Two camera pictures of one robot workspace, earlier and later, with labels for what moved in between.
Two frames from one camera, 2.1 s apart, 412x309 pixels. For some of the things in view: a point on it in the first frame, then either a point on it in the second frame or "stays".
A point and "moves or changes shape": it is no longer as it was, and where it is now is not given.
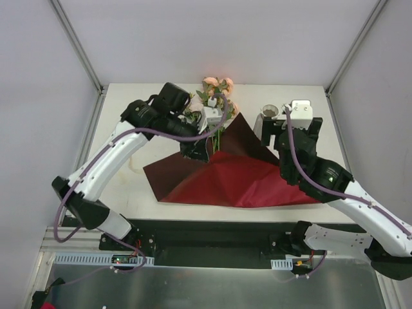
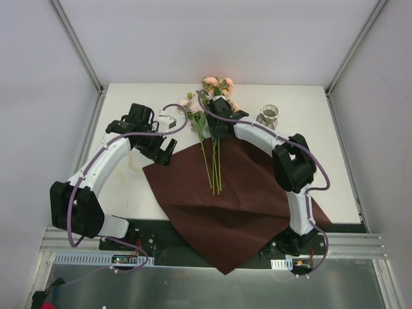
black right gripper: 270,127 -> 215,127
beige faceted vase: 271,111 stays
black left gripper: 194,150 -> 156,147
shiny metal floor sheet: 346,286 stays
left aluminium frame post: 78,44 stays
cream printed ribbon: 131,163 stays
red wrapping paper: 243,172 moves or changes shape
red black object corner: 38,297 stays
